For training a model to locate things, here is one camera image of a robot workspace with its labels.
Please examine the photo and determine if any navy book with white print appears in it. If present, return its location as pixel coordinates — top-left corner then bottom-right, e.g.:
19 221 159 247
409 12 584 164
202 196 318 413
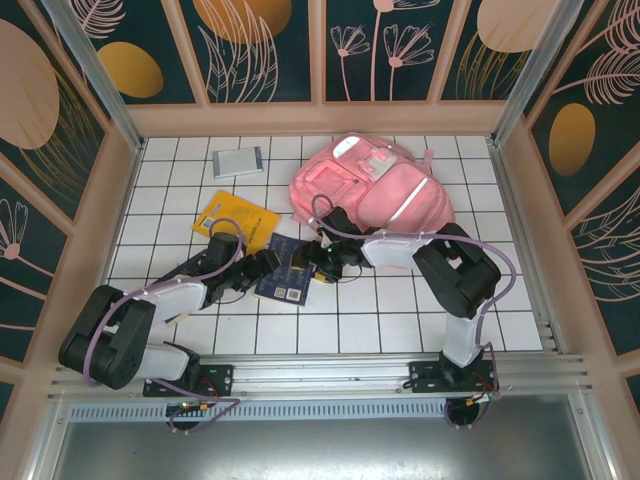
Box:
253 232 316 306

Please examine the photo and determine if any pink backpack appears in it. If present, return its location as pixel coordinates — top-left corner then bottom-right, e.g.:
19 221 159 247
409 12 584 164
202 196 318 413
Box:
288 132 457 274

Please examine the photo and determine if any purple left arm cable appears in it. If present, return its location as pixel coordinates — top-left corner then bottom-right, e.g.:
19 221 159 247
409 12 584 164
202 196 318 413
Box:
82 218 247 437

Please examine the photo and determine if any aluminium frame post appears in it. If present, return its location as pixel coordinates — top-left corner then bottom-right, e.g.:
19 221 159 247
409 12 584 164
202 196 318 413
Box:
42 0 146 154
492 0 596 146

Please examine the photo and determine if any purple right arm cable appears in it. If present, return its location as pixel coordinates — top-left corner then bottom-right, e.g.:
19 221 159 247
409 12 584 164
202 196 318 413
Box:
310 193 517 431

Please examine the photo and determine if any aluminium extrusion mounting rail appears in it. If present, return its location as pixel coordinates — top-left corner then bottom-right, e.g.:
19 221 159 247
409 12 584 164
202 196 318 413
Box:
47 353 594 401

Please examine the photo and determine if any aluminium table edge rail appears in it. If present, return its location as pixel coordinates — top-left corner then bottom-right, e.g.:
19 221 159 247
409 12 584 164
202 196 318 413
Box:
487 137 569 357

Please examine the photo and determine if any grey metal sheet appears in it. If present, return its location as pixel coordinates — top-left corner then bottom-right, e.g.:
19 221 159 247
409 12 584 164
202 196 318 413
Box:
29 394 621 480

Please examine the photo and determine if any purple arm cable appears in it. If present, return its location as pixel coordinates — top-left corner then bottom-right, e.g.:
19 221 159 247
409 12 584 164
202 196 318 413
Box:
310 193 517 431
82 218 247 437

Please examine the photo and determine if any yellow book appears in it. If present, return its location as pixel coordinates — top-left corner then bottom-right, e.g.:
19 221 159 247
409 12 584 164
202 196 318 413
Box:
192 189 282 254

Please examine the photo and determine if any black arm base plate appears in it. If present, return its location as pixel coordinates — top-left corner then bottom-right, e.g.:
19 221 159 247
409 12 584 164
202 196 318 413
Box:
408 359 501 394
143 363 236 397

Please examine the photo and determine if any slotted grey cable duct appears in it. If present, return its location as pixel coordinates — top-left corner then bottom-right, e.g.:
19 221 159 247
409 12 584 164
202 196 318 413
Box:
69 402 451 422

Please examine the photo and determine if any grey notebook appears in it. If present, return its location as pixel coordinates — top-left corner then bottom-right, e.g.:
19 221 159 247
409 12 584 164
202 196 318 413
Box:
211 146 264 179

